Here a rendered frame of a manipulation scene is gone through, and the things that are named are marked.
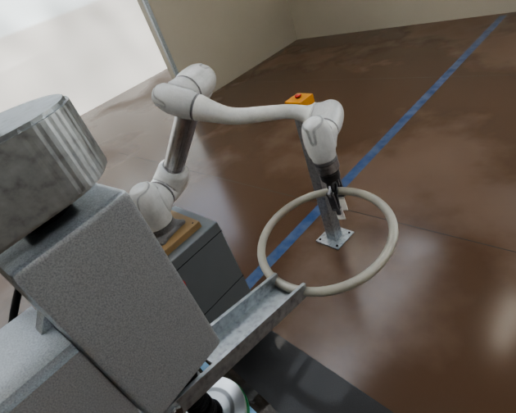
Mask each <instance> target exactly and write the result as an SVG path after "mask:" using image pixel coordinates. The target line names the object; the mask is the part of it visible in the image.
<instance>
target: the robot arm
mask: <svg viewBox="0 0 516 413"><path fill-rule="evenodd" d="M215 86H216V75H215V72H214V71H213V70H212V69H211V68H210V67H209V66H207V65H203V64H202V63H197V64H192V65H190V66H188V67H186V68H185V69H184V70H182V71H181V72H179V73H178V74H177V76H176V77H175V78H174V79H172V80H171V81H170V82H169V83H168V84H167V83H162V84H158V85H157V86H156V87H155V88H154V89H153V90H152V101H153V103H154V104H155V106H157V107H158V108H159V109H161V110H162V111H164V112H165V113H167V114H170V115H172V116H174V123H173V126H172V130H171V134H170V141H169V144H168V148H167V152H166V155H165V159H164V160H163V161H161V162H160V163H159V165H158V167H157V169H156V173H155V174H154V176H153V180H152V181H151V182H142V183H139V184H136V185H134V186H133V187H132V188H131V189H130V191H129V196H130V197H131V198H132V200H133V201H134V203H135V205H136V207H137V208H138V209H139V211H140V213H141V214H142V216H143V218H144V220H145V221H146V222H147V224H148V226H149V227H150V229H151V230H152V232H153V233H154V235H155V236H156V239H157V240H158V242H159V243H160V245H161V246H163V245H165V244H166V243H167V241H168V240H169V239H170V237H171V236H172V235H173V234H174V233H175V232H176V231H177V230H178V229H179V228H180V227H181V226H182V225H184V224H185V223H186V222H185V220H184V219H182V220H179V219H175V218H174V217H173V216H172V215H171V213H170V212H171V209H172V206H173V203H174V202H175V201H176V200H177V199H178V198H179V196H180V195H181V194H182V193H183V191H184V189H185V188H186V187H187V185H188V182H189V172H188V168H187V167H186V165H185V163H186V160H187V157H188V152H189V149H190V146H191V143H192V138H193V135H194V132H195V128H196V126H197V122H198V121H204V122H211V123H217V124H224V125H247V124H253V123H259V122H265V121H271V120H281V119H294V120H299V121H301V122H302V123H303V124H302V127H301V134H302V139H303V143H304V145H305V148H306V151H307V153H308V155H309V157H310V158H311V160H312V162H313V165H314V167H315V170H316V173H317V174H318V175H319V176H320V178H321V180H322V182H324V183H326V185H327V189H328V193H326V196H327V198H328V200H329V203H330V206H331V208H332V210H333V211H335V212H336V214H337V218H338V219H339V220H345V219H346V217H345V215H344V212H343V211H348V208H347V205H346V200H345V198H344V197H345V196H346V195H337V193H338V189H337V187H343V185H342V180H341V177H340V176H341V173H340V170H339V166H340V164H339V161H338V158H337V154H336V146H337V136H338V134H339V132H340V131H341V128H342V124H343V121H344V110H343V107H342V105H341V103H340V102H338V101H336V100H332V99H329V100H326V101H323V102H314V103H312V104H311V105H308V106H306V105H297V104H281V105H271V106H262V107H227V106H225V105H222V104H220V103H218V102H215V101H213V100H211V99H210V97H211V95H212V93H213V91H214V89H215Z"/></svg>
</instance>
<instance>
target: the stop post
mask: <svg viewBox="0 0 516 413"><path fill-rule="evenodd" d="M295 95H296V94H295ZM295 95H294V96H292V97H291V98H289V99H288V100H287V101H286V102H285V104H297V105H306V106H308V105H311V104H312V103H314V102H315V100H314V96H313V93H301V96H300V97H299V98H295ZM295 123H296V128H297V132H298V134H299V138H300V140H301V146H302V149H303V152H304V155H305V159H306V164H307V167H308V170H309V173H310V178H311V182H312V184H313V188H314V191H316V190H320V189H324V188H327V184H326V183H324V182H322V180H321V178H320V176H319V175H318V174H317V173H316V170H315V167H314V165H313V162H312V160H311V158H310V157H309V155H308V153H307V151H306V148H305V145H304V143H303V139H302V134H301V127H302V124H303V123H302V122H301V121H299V120H295ZM316 199H317V203H318V206H319V211H320V214H321V217H322V221H323V223H324V228H325V231H324V233H323V234H322V235H321V236H320V237H319V238H318V239H317V240H316V242H317V243H322V244H323V245H326V246H328V247H331V248H334V249H337V250H339V249H340V248H341V247H342V245H343V244H344V243H345V242H346V241H347V240H348V239H349V238H350V237H351V235H352V234H353V233H354V232H353V231H350V230H348V229H343V228H341V227H340V223H339V219H338V218H337V214H336V212H335V211H333V210H332V208H331V206H330V203H329V200H328V198H327V196H326V197H319V198H316Z"/></svg>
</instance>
